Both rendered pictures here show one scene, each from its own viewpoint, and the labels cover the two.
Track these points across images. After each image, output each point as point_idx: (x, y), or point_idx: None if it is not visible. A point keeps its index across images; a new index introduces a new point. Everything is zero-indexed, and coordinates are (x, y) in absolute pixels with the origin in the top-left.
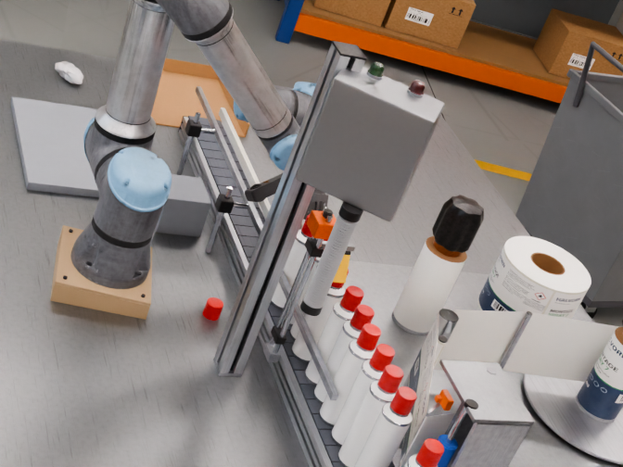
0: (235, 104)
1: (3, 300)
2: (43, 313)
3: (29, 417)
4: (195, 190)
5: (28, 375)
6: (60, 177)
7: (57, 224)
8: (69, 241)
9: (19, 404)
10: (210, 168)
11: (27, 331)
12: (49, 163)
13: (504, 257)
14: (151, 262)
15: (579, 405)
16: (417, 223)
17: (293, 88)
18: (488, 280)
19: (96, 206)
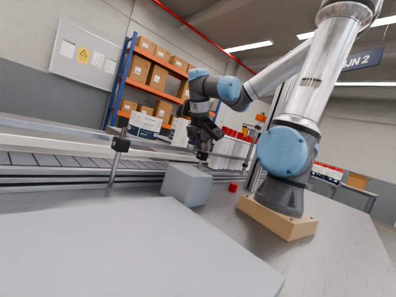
0: (233, 92)
1: (346, 250)
2: (321, 234)
3: (343, 226)
4: (188, 167)
5: (340, 230)
6: (240, 255)
7: (275, 248)
8: (296, 220)
9: (347, 230)
10: (117, 167)
11: (335, 236)
12: (234, 274)
13: (154, 118)
14: (250, 195)
15: None
16: (72, 136)
17: (204, 73)
18: (146, 130)
19: (307, 177)
